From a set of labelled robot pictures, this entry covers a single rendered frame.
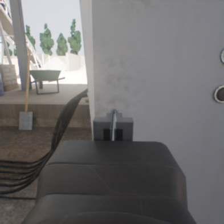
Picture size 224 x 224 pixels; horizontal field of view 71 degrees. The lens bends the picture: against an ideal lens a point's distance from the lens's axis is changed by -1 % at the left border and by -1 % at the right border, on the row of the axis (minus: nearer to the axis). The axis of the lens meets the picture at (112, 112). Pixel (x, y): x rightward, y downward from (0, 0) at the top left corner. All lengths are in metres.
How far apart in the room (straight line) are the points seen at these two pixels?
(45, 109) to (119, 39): 2.68
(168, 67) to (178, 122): 0.10
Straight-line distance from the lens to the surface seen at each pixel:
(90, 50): 0.89
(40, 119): 2.99
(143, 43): 0.27
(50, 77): 4.26
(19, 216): 1.48
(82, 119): 2.75
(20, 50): 5.03
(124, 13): 0.27
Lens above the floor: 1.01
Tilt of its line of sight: 16 degrees down
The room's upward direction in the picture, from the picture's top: straight up
